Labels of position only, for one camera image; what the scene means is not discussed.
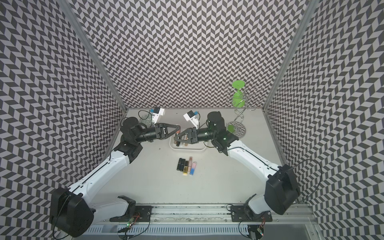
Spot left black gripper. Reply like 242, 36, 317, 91
135, 123, 181, 144

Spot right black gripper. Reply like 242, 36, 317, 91
174, 127, 217, 145

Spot beige matte lipstick tube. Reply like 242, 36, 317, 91
184, 135, 188, 147

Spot white plastic storage box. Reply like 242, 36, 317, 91
169, 138, 207, 153

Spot pink lip gloss tube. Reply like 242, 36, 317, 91
188, 157, 193, 173

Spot pink blue gradient lipstick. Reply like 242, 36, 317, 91
190, 162, 197, 176

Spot black and gold square lipstick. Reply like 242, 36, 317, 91
183, 161, 189, 176

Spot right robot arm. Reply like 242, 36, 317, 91
174, 111, 301, 221

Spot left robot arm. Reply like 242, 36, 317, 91
50, 117, 181, 238

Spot plain black lipstick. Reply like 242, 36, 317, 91
179, 159, 186, 172

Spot black lipstick with text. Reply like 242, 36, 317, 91
177, 158, 184, 171

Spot green patterned bowl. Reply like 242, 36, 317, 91
139, 115, 153, 128

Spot green plastic cup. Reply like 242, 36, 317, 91
232, 80, 246, 108

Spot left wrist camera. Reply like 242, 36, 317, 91
150, 107, 165, 124

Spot chrome wire stand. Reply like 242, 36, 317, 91
226, 83, 257, 139

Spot aluminium front rail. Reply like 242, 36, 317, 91
79, 204, 324, 240

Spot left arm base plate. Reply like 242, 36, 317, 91
110, 205, 153, 223

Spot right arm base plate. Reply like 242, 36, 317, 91
229, 205, 273, 223

